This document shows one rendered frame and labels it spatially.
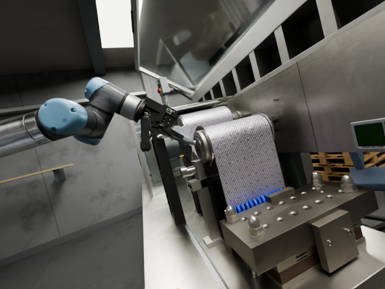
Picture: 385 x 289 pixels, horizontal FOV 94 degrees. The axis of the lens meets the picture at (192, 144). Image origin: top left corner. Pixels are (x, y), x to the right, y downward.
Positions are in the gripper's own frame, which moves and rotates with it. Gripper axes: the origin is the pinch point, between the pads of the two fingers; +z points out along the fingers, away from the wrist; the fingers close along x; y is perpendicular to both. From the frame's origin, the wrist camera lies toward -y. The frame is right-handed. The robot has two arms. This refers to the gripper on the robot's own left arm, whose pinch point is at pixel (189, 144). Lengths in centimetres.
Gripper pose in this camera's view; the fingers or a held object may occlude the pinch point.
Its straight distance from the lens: 61.8
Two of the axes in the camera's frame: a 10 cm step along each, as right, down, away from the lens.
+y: 4.1, -9.0, 1.6
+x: -2.8, 0.4, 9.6
